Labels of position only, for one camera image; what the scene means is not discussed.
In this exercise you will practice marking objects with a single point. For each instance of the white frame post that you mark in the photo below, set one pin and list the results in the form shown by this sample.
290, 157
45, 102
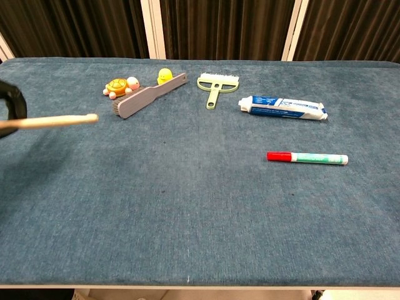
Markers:
4, 50
293, 29
153, 28

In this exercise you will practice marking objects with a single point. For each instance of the blue table cloth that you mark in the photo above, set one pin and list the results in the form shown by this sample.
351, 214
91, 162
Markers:
200, 203

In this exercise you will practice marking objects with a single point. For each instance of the wooden drumstick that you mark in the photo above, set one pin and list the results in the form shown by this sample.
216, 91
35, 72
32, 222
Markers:
56, 121

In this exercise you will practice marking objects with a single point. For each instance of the red capped marker pen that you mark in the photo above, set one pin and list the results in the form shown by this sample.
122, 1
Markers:
307, 157

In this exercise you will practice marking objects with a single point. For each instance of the blue white toothpaste tube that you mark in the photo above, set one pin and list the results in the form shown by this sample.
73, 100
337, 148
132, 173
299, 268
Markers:
282, 107

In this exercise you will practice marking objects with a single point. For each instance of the dark pleated curtain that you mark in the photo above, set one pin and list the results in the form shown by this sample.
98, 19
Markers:
225, 28

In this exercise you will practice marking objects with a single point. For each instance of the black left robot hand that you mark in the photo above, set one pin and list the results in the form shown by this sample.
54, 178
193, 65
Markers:
17, 104

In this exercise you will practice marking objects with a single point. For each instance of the orange toy turtle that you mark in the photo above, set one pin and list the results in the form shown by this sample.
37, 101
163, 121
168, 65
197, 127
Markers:
120, 87

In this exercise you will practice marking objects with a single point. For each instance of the yellow toy duck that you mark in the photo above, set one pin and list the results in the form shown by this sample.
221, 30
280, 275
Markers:
164, 76

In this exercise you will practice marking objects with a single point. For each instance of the green small brush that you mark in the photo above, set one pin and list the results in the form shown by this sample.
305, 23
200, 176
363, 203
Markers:
217, 86

